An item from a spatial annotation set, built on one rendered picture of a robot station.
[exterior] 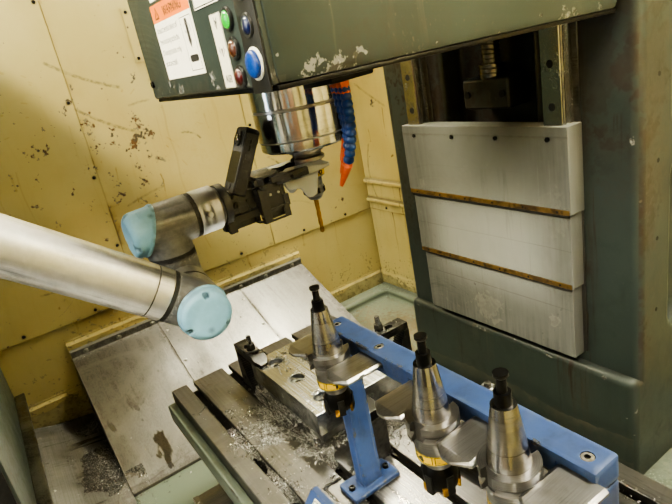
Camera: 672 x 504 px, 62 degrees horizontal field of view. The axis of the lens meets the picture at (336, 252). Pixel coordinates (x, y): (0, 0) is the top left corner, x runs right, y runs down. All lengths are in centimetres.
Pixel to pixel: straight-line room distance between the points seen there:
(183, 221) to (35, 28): 112
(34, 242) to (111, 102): 121
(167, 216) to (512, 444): 59
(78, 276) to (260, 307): 136
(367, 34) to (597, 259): 74
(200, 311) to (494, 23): 56
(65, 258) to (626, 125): 93
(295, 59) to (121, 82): 134
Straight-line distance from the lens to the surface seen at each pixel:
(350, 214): 234
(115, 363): 198
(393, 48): 72
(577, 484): 61
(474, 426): 67
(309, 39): 66
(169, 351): 197
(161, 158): 197
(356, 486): 107
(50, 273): 76
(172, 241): 90
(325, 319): 79
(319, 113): 95
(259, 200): 95
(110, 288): 77
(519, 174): 124
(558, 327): 134
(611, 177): 118
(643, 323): 128
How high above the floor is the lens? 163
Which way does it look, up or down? 20 degrees down
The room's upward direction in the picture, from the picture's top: 11 degrees counter-clockwise
